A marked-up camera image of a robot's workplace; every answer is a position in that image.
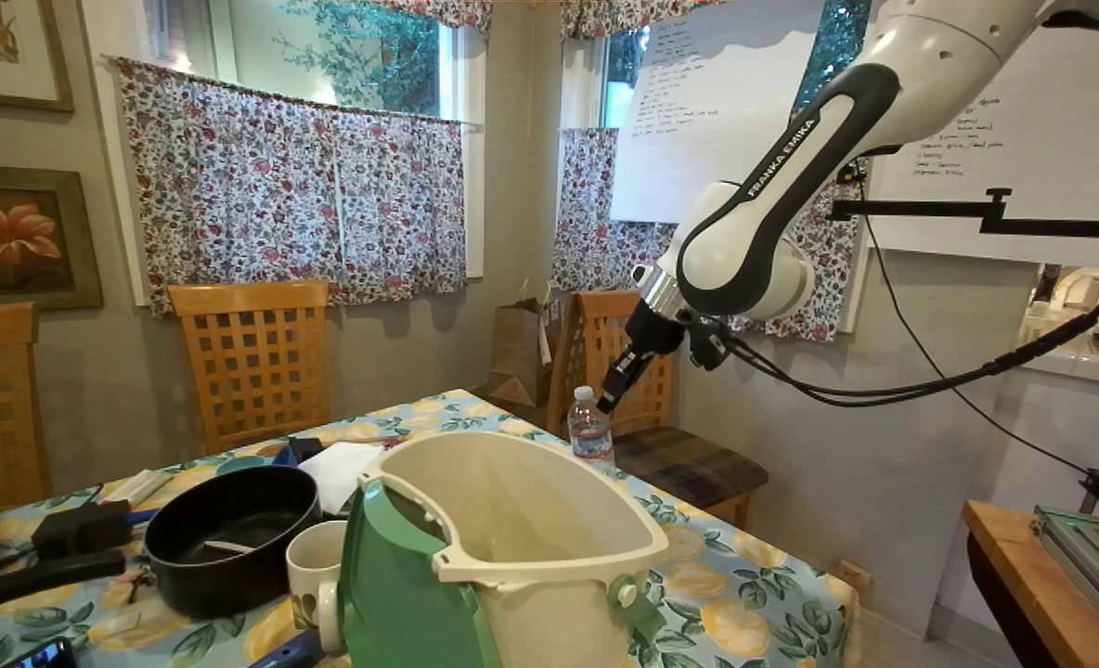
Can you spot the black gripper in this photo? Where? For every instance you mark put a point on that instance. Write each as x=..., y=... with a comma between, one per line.
x=654, y=335

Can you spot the clear plastic water bottle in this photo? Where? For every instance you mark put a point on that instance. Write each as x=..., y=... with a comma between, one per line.
x=592, y=431

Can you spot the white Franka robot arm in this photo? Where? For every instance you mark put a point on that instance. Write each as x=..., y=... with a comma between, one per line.
x=748, y=245

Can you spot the plaid seat cushion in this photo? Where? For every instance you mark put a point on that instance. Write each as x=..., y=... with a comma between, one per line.
x=698, y=466

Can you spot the floral cafe curtain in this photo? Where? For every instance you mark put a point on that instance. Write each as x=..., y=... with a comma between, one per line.
x=589, y=234
x=292, y=198

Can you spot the lemon print tablecloth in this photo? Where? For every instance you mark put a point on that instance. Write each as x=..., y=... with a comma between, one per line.
x=720, y=597

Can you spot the dark blue object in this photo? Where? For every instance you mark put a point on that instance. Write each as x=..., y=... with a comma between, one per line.
x=300, y=451

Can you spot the white mug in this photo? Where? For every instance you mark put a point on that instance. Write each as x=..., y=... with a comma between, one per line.
x=315, y=562

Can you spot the floral curtain valance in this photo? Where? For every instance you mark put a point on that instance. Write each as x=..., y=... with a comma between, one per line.
x=625, y=18
x=441, y=8

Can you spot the black cooking pan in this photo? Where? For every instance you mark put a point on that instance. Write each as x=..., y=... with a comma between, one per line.
x=203, y=568

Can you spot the wooden workbench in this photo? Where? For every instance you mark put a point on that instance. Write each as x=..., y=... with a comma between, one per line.
x=1046, y=608

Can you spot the whiteboard with writing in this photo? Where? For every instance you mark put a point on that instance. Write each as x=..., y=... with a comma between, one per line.
x=1046, y=134

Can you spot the white paper stack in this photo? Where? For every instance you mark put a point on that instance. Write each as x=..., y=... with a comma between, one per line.
x=139, y=487

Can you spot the black pouch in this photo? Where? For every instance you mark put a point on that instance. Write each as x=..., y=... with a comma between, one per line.
x=81, y=530

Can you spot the framed flower painting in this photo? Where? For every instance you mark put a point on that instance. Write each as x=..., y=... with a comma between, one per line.
x=15, y=234

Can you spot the black flat device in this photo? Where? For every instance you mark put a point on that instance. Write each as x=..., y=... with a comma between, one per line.
x=31, y=581

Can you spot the framed beige picture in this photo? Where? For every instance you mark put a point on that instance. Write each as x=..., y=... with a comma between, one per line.
x=5, y=40

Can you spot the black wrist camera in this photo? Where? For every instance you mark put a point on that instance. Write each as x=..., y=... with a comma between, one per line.
x=708, y=344

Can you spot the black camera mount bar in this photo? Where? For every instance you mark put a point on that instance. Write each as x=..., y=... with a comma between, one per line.
x=1072, y=229

